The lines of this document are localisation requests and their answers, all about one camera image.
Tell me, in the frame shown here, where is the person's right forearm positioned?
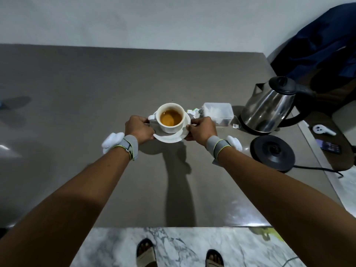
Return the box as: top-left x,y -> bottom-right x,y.
217,147 -> 356,267

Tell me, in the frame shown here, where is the brown office chair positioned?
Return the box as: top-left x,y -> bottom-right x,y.
271,2 -> 356,172

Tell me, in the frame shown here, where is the clear plastic tea bag box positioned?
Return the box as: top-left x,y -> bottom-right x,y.
201,102 -> 235,127

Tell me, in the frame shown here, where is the white ceramic cup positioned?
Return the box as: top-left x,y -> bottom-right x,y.
148,102 -> 186,134

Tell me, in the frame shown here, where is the black kettle base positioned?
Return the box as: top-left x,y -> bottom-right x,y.
250,135 -> 296,173

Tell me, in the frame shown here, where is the person's sandalled foot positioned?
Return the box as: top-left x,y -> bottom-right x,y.
135,238 -> 158,267
205,249 -> 225,267

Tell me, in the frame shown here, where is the black kettle power cable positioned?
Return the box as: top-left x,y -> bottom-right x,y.
292,165 -> 344,178

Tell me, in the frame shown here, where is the dark floor cable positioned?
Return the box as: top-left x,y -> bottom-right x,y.
281,256 -> 300,267

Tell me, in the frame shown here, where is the steel electric kettle black lid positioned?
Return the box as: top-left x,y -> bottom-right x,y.
240,76 -> 316,136

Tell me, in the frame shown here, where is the black smartphone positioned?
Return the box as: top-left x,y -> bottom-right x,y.
316,139 -> 342,155

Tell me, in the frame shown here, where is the person's right hand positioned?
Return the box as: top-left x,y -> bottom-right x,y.
185,116 -> 218,148

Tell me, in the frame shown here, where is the person's left sandalled foot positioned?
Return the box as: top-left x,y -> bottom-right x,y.
135,238 -> 158,267

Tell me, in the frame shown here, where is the white saucer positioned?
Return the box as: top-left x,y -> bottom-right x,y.
149,111 -> 192,144

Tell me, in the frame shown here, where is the white wrist tracker grey strap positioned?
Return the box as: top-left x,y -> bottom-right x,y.
205,135 -> 243,167
101,132 -> 139,161

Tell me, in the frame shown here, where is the person's right sandalled foot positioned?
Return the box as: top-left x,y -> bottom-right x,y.
205,249 -> 225,267

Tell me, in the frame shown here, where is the person's left forearm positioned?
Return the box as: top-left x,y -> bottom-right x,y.
0,147 -> 133,267

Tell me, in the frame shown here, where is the dark blue jacket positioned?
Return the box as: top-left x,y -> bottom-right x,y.
271,2 -> 356,81

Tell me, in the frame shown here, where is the person's left hand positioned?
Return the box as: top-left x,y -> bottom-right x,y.
124,115 -> 155,145

